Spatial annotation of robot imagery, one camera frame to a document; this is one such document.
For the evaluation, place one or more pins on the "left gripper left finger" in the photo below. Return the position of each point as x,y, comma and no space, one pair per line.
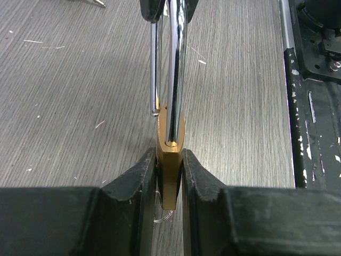
116,219

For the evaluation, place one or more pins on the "brass padlock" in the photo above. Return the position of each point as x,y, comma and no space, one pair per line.
170,120

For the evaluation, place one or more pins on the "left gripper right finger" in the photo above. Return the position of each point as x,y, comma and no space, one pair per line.
227,220

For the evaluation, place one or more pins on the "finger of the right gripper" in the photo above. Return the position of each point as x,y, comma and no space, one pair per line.
151,10
190,8

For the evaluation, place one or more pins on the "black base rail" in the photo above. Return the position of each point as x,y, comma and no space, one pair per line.
311,44

